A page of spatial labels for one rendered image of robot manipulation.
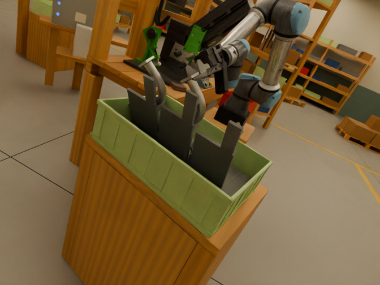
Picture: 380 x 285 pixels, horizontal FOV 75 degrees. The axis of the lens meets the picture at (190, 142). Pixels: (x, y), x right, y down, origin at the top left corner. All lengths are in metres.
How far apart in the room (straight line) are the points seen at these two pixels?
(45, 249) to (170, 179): 1.02
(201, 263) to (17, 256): 1.06
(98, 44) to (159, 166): 1.13
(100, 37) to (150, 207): 1.18
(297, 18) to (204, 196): 0.85
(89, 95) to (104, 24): 0.48
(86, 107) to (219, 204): 1.39
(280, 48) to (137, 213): 0.98
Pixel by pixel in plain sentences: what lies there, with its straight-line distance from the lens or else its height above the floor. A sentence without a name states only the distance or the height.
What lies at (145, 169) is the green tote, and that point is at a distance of 0.89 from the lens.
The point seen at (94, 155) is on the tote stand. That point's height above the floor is 0.73.
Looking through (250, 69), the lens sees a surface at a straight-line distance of 5.04.
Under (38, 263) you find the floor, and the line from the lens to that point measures 1.63.
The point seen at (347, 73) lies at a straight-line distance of 10.59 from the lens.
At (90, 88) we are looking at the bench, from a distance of 1.87.
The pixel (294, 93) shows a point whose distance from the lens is 9.12.
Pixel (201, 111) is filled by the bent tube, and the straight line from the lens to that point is 0.85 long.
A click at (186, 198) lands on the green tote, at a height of 0.86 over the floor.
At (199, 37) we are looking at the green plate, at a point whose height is 1.20.
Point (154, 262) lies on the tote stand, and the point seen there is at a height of 0.53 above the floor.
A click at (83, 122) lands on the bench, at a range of 1.99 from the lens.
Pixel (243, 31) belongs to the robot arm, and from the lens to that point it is 1.25.
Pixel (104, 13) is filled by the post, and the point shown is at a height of 1.16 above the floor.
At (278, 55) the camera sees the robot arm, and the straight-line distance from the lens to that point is 1.34.
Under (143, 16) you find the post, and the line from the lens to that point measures 2.05.
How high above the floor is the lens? 1.36
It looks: 26 degrees down
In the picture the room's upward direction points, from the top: 23 degrees clockwise
